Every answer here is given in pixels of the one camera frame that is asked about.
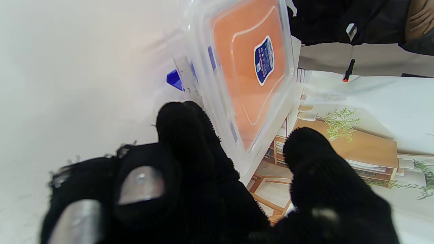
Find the clear lid with orange label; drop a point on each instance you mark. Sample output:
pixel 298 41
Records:
pixel 251 84

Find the bystander dark clothing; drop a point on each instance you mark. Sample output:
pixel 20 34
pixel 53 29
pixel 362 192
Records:
pixel 390 23

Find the bystander bare hand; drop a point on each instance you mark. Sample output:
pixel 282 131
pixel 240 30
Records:
pixel 422 18

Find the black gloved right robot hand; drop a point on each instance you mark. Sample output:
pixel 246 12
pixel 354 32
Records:
pixel 190 189

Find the printed room scene backdrop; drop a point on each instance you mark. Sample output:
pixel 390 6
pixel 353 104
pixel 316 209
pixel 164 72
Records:
pixel 356 149

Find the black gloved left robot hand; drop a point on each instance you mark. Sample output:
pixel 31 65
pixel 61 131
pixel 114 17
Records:
pixel 322 20

